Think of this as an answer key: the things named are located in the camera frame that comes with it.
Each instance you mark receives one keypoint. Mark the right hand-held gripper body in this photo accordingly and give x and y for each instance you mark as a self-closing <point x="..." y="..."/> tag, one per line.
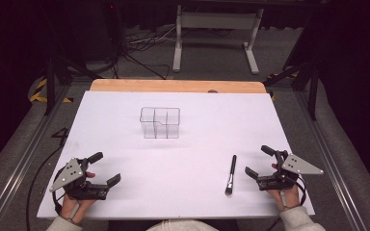
<point x="284" y="178"/>

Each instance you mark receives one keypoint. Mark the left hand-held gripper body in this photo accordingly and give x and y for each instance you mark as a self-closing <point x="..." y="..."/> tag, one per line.
<point x="74" y="184"/>

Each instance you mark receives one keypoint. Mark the person's right hand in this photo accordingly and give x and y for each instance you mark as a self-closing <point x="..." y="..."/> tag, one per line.
<point x="287" y="197"/>

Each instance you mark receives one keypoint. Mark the person's left hand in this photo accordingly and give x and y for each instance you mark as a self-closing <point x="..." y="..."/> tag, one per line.
<point x="72" y="208"/>

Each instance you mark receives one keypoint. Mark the black makeup brush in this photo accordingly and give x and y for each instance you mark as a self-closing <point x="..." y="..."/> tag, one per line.
<point x="232" y="173"/>

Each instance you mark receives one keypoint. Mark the white table mat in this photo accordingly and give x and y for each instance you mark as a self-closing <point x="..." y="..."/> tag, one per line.
<point x="179" y="166"/>

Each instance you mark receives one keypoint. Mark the clear plastic divided organizer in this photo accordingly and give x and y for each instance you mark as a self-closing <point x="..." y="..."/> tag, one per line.
<point x="160" y="123"/>

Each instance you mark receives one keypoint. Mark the black tripod stand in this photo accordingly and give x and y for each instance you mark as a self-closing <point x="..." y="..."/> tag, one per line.
<point x="50" y="86"/>
<point x="311" y="89"/>

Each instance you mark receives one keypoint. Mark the person's light-coloured top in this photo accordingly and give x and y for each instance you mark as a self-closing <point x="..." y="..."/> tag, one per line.
<point x="181" y="226"/>

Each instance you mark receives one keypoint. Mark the yellow and black floor tape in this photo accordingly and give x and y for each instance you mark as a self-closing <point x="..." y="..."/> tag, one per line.
<point x="38" y="94"/>

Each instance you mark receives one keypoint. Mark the wooden table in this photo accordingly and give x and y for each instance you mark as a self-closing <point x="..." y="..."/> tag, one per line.
<point x="173" y="86"/>

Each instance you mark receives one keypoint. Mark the white metal stand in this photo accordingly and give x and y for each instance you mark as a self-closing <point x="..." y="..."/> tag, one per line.
<point x="216" y="20"/>

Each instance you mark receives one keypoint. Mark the aluminium floor rail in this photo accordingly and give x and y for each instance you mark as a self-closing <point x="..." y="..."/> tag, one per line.
<point x="330" y="160"/>
<point x="19" y="166"/>

